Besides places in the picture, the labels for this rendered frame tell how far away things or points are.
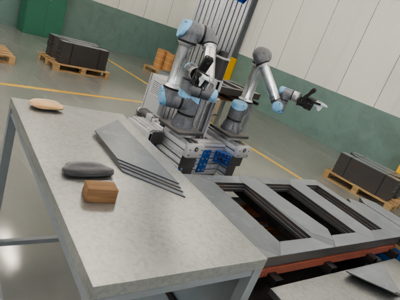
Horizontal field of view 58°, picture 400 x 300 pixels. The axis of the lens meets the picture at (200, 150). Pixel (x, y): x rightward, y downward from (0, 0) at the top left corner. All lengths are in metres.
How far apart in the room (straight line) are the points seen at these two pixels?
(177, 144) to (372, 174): 4.67
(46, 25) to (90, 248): 10.23
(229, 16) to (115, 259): 1.90
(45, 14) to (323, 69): 7.46
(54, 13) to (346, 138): 8.31
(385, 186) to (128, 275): 5.78
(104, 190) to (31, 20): 9.87
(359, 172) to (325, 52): 4.44
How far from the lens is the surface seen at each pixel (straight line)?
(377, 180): 6.52
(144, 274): 0.99
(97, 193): 1.20
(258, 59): 2.63
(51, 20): 11.09
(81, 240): 1.05
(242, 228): 1.78
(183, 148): 2.26
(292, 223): 2.10
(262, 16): 11.59
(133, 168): 1.48
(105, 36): 12.54
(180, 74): 2.25
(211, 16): 2.53
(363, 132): 9.51
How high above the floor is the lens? 1.67
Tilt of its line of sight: 18 degrees down
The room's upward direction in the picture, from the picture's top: 20 degrees clockwise
